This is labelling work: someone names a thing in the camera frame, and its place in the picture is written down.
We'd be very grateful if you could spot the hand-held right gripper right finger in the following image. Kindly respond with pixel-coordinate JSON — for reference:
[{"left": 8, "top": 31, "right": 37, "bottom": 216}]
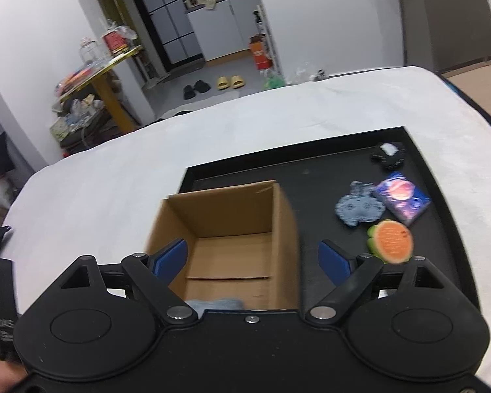
[{"left": 305, "top": 239, "right": 446, "bottom": 326}]

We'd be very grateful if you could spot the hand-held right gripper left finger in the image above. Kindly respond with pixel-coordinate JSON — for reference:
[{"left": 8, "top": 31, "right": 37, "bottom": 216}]
[{"left": 59, "top": 238, "right": 199, "bottom": 324}]

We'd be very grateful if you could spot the blue-grey soft toy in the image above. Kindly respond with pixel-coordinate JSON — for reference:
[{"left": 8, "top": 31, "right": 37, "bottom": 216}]
[{"left": 336, "top": 181, "right": 386, "bottom": 227}]

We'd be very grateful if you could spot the light blue soft cloth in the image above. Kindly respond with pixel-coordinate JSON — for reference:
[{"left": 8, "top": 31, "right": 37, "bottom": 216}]
[{"left": 186, "top": 297, "right": 246, "bottom": 311}]

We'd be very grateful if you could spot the orange green melon soft toy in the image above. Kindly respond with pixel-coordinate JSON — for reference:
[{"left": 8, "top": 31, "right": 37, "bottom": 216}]
[{"left": 367, "top": 220, "right": 414, "bottom": 265}]

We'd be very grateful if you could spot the brown cardboard box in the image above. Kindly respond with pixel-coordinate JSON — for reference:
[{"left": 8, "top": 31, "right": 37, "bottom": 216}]
[{"left": 145, "top": 180, "right": 301, "bottom": 312}]

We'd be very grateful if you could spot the black tray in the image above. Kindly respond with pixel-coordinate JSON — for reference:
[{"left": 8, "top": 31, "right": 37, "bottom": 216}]
[{"left": 179, "top": 126, "right": 481, "bottom": 314}]

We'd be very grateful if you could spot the purple patterned packet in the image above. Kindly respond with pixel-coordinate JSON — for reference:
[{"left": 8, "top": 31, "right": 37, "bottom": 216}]
[{"left": 372, "top": 171, "right": 431, "bottom": 228}]

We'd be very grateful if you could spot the black stitched soft toy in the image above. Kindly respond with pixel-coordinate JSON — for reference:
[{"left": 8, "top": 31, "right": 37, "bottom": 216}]
[{"left": 370, "top": 142, "right": 408, "bottom": 169}]

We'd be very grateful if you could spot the person's left hand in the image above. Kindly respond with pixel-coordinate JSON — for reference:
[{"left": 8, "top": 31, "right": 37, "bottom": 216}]
[{"left": 0, "top": 346, "right": 27, "bottom": 389}]

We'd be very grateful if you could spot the yellow side table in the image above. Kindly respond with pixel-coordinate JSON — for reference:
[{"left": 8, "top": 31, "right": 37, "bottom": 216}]
[{"left": 59, "top": 45, "right": 144, "bottom": 134}]

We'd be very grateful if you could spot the green plastic bag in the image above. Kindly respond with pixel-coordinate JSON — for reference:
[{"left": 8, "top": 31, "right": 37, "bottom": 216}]
[{"left": 264, "top": 69, "right": 287, "bottom": 89}]

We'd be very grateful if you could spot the orange cardboard box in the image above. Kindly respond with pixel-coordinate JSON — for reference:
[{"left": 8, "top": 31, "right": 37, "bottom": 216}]
[{"left": 249, "top": 35, "right": 273, "bottom": 70}]

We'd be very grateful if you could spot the white narrow rack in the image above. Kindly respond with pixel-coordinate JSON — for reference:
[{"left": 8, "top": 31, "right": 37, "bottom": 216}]
[{"left": 256, "top": 4, "right": 285, "bottom": 83}]

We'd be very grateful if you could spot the clear glass jar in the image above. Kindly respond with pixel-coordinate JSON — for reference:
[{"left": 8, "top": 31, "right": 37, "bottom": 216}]
[{"left": 80, "top": 38, "right": 100, "bottom": 65}]

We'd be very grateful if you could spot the red box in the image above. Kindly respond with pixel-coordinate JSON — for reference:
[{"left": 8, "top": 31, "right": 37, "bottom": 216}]
[{"left": 102, "top": 28, "right": 128, "bottom": 56}]

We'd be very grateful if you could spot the black framed brown board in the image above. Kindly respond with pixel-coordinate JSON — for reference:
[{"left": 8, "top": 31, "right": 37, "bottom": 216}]
[{"left": 440, "top": 54, "right": 491, "bottom": 137}]

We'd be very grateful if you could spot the white kitchen cabinet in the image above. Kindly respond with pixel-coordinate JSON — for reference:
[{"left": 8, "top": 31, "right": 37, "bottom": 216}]
[{"left": 186, "top": 0, "right": 263, "bottom": 63}]

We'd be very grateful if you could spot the black framed glass door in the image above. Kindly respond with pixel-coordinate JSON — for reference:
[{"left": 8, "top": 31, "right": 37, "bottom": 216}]
[{"left": 120, "top": 0, "right": 205, "bottom": 72}]

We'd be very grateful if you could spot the grey padded headboard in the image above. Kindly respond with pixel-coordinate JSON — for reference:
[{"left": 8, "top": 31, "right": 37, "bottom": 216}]
[{"left": 397, "top": 0, "right": 491, "bottom": 74}]

